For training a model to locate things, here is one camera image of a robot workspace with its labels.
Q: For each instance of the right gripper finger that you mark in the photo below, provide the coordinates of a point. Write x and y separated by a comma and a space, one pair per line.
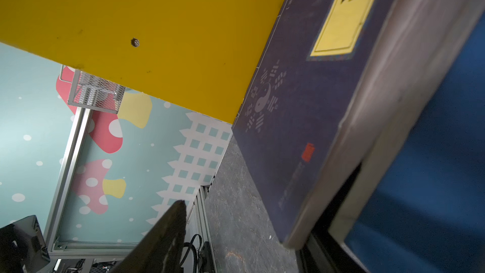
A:
161, 248

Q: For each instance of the dark blue thread-bound book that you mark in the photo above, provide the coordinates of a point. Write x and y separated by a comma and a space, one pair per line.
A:
416, 202

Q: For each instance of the dark blue bagua cover book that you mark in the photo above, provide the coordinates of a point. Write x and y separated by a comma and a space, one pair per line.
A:
332, 76

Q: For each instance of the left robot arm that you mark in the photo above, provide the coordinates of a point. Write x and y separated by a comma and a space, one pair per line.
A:
23, 248

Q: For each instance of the yellow bookshelf pink blue shelves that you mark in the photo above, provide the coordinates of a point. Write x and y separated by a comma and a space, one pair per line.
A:
199, 54

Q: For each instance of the white wire wall basket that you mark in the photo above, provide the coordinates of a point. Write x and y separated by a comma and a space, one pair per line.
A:
80, 89

